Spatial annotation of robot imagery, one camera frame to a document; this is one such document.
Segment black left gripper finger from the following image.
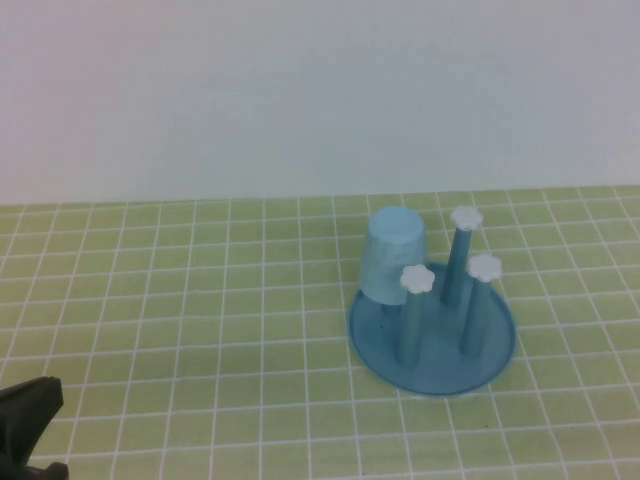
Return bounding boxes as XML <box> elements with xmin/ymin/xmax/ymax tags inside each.
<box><xmin>0</xmin><ymin>375</ymin><xmax>66</xmax><ymax>467</ymax></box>
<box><xmin>24</xmin><ymin>461</ymin><xmax>70</xmax><ymax>480</ymax></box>

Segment light blue plastic cup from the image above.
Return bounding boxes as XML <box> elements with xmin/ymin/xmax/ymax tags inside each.
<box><xmin>358</xmin><ymin>206</ymin><xmax>430</xmax><ymax>305</ymax></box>

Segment blue cup stand white caps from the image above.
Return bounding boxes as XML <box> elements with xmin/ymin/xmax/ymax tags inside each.
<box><xmin>348</xmin><ymin>204</ymin><xmax>520</xmax><ymax>400</ymax></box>

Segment green checked tablecloth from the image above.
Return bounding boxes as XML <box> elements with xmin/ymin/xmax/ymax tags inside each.
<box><xmin>0</xmin><ymin>184</ymin><xmax>640</xmax><ymax>480</ymax></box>

